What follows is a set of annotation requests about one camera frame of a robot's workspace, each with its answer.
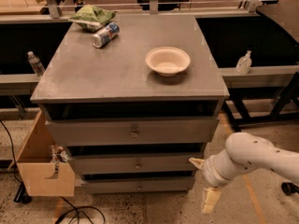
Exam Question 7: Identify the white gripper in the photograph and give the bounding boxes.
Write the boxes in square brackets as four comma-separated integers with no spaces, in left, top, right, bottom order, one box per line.
[189,156,230,214]

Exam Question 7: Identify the grey drawer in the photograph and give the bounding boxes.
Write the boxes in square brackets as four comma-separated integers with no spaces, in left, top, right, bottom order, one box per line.
[46,117,218,147]
[81,176,195,194]
[69,153,195,175]

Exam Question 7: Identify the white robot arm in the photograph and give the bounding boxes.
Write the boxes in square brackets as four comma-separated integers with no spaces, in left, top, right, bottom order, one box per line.
[189,133,299,214]

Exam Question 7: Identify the grey top drawer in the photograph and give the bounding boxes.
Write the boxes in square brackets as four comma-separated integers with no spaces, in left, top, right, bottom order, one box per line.
[46,117,218,147]

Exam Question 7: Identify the grey drawer cabinet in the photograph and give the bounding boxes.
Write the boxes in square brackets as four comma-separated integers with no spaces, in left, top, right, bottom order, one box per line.
[31,15,229,182]

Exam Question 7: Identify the grey bottom drawer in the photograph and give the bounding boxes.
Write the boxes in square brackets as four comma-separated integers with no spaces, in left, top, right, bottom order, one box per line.
[81,176,195,194]

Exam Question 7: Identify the black caster wheel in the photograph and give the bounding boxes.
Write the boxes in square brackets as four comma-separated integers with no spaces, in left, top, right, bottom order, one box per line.
[281,182,299,196]

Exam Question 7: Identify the hand sanitizer pump bottle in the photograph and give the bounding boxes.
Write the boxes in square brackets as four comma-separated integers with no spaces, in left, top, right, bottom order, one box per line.
[235,50,252,75]

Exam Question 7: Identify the white paper bowl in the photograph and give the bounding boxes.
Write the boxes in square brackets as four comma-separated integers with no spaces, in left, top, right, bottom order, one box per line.
[145,47,191,77]

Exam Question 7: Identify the snack packets in box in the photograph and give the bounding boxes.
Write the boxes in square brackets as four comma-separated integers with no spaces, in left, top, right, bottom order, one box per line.
[51,145,68,163]

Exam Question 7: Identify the wooden side box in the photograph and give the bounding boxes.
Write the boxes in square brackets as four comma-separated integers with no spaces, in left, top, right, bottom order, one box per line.
[16,111,75,197]

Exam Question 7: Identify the blue white soda can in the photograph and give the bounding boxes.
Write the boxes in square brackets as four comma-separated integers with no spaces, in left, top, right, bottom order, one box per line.
[92,22,120,49]

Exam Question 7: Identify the green chip bag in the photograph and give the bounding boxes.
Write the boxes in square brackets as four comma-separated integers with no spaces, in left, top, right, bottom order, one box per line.
[68,5,116,32]

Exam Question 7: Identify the clear water bottle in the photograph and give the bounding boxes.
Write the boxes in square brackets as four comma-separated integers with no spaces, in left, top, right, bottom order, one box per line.
[27,51,45,78]

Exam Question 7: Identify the grey metal side rail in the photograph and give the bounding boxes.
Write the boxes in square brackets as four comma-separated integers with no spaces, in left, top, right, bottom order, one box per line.
[218,65,299,89]

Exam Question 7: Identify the black table leg frame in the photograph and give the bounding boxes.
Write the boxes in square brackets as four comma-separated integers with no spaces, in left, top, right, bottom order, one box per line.
[222,72,299,132]

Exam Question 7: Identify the black floor cable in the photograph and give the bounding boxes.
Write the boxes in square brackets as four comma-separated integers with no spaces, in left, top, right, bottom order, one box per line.
[0,119,107,224]

